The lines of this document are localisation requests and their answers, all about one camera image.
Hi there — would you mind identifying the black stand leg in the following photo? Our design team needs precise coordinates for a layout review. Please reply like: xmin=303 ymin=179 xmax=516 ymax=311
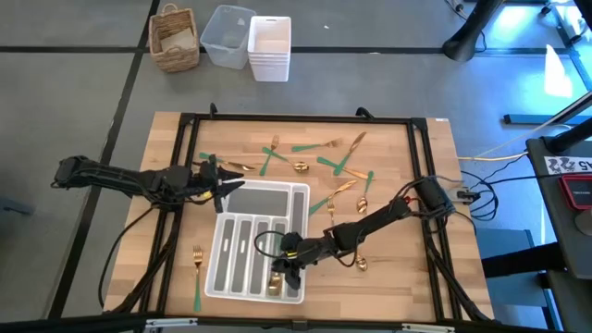
xmin=441 ymin=0 xmax=505 ymax=64

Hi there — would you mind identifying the white cutlery tray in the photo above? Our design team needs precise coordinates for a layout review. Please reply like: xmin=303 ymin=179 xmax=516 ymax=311
xmin=204 ymin=179 xmax=311 ymax=305

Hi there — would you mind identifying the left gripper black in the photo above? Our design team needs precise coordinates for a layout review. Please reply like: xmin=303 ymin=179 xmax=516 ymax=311
xmin=184 ymin=154 xmax=246 ymax=214

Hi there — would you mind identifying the grey connector box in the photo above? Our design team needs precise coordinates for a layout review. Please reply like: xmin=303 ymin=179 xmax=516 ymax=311
xmin=455 ymin=187 xmax=481 ymax=205

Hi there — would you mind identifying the black desk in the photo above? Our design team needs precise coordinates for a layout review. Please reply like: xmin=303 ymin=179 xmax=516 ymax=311
xmin=525 ymin=136 xmax=592 ymax=333

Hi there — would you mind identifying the black aluminium table frame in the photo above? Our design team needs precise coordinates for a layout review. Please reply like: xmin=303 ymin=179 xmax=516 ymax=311
xmin=104 ymin=110 xmax=494 ymax=325

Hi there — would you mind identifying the clear plastic bin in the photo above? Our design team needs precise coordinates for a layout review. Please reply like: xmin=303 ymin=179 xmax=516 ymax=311
xmin=199 ymin=4 xmax=257 ymax=71

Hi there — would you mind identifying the red and black device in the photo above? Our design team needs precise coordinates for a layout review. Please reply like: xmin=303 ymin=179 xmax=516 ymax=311
xmin=558 ymin=174 xmax=592 ymax=212

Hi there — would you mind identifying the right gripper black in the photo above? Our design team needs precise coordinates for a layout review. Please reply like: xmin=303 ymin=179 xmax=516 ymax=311
xmin=271 ymin=230 xmax=330 ymax=293

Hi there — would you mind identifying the black cable bundle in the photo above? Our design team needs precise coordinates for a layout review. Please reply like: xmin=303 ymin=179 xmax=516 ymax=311
xmin=443 ymin=152 xmax=531 ymax=222

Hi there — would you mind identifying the silver frame bracket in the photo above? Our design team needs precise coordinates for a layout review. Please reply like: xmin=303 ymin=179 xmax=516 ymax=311
xmin=144 ymin=317 xmax=199 ymax=330
xmin=401 ymin=323 xmax=457 ymax=333

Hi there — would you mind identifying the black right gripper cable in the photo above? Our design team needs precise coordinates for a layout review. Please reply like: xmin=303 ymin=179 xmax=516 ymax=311
xmin=253 ymin=229 xmax=283 ymax=261

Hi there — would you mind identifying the white printed paper label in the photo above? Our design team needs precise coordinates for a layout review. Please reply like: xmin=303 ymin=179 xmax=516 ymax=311
xmin=544 ymin=155 xmax=592 ymax=177

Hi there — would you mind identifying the dark blue box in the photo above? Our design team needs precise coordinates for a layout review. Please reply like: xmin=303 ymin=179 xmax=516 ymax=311
xmin=475 ymin=228 xmax=548 ymax=307

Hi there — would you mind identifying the beige paper sheet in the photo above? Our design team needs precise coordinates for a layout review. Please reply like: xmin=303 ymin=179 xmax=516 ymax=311
xmin=159 ymin=27 xmax=195 ymax=53

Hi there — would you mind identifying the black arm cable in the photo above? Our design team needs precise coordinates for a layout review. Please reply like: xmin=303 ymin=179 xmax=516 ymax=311
xmin=97 ymin=206 xmax=156 ymax=310

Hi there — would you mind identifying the black desk crossbar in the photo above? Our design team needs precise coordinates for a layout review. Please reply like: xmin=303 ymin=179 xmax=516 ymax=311
xmin=480 ymin=241 xmax=568 ymax=279

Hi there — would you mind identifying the grey round object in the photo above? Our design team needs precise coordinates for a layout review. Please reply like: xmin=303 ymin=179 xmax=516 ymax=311
xmin=574 ymin=207 xmax=592 ymax=238

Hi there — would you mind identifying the woven wicker basket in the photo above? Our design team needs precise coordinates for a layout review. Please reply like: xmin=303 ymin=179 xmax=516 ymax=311
xmin=148 ymin=3 xmax=201 ymax=74

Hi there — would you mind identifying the white plastic storage bin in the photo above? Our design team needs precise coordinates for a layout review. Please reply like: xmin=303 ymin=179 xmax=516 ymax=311
xmin=246 ymin=15 xmax=293 ymax=83

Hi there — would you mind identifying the black aluminium crossbar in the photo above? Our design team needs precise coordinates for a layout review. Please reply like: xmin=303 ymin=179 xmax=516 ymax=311
xmin=0 ymin=313 xmax=592 ymax=333

